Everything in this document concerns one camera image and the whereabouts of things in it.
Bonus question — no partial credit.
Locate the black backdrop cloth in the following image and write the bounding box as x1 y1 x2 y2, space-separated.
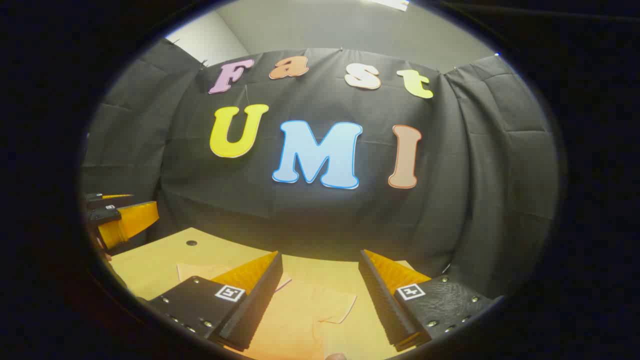
80 37 561 301

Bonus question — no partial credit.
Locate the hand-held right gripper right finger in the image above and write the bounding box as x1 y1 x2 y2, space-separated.
358 249 503 352

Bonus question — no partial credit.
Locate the orange T-shirt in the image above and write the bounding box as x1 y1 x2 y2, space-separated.
176 254 401 360

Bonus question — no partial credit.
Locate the white ceiling light panel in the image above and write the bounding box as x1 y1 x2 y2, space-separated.
370 0 411 12

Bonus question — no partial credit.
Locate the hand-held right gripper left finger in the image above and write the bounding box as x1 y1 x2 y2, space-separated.
147 251 284 352

